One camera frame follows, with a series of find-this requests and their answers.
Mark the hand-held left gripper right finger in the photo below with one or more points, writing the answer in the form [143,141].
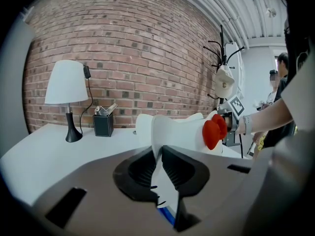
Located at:
[183,172]

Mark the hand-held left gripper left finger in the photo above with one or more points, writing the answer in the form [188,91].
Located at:
[134,174]

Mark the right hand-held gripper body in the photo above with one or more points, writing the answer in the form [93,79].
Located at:
[235,107]

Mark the person's right forearm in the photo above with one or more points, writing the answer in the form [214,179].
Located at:
[267,117]

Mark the grey wristband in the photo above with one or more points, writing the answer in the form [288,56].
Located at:
[247,125]

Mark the beige cap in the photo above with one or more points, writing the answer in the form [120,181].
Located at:
[224,82]

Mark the white cabinet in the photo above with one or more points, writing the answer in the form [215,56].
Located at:
[237,65]

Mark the black tissue box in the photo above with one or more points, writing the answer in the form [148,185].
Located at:
[103,125]

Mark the black coat rack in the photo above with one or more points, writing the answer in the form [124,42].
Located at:
[222,50]

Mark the person's white shirt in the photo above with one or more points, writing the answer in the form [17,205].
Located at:
[295,102]

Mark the white tissue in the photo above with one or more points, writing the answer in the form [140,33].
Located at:
[105,109]

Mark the white table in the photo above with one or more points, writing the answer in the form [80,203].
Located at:
[46,154]

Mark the ceiling light fixture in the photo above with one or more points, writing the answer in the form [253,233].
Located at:
[271,11]

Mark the black power adapter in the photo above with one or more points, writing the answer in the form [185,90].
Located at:
[86,71]

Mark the table lamp with white shade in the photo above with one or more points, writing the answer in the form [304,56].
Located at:
[66,82]

